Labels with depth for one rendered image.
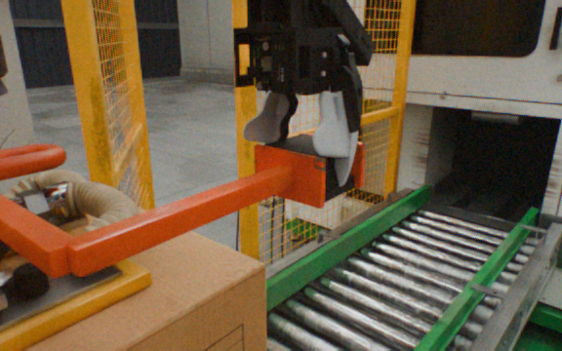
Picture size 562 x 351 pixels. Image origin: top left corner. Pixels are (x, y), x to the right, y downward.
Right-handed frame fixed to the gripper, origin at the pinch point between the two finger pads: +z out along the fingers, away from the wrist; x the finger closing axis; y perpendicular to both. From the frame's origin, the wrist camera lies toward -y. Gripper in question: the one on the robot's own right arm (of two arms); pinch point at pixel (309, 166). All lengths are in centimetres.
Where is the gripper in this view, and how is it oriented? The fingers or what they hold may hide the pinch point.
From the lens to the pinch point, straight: 45.3
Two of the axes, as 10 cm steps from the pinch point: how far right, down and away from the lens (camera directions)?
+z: 0.0, 9.4, 3.3
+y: -6.4, 2.5, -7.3
